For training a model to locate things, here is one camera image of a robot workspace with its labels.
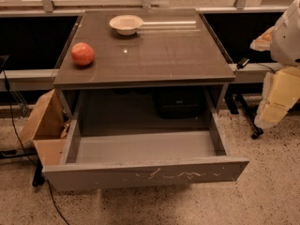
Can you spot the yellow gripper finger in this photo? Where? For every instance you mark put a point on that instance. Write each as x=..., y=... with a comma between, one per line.
x=263, y=42
x=280, y=92

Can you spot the red apple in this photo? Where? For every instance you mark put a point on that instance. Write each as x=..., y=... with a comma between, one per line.
x=82, y=54

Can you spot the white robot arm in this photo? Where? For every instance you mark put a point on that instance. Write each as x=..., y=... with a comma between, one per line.
x=285, y=43

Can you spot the grey cabinet with glass top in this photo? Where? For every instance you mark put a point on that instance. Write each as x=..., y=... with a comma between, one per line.
x=173, y=48

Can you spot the open grey top drawer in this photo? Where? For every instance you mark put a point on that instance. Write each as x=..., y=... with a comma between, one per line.
x=119, y=141

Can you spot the black plug on ledge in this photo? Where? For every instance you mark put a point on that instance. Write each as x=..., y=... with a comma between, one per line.
x=242, y=63

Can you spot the black stand with caster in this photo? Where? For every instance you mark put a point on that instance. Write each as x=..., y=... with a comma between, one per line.
x=234, y=96

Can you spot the black device under cabinet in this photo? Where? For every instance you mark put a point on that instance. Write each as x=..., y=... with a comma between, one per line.
x=179, y=102

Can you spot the white bowl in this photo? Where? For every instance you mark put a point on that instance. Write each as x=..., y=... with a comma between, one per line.
x=126, y=25

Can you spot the brown cardboard box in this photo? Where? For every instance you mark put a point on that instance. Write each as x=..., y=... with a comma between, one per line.
x=45, y=129

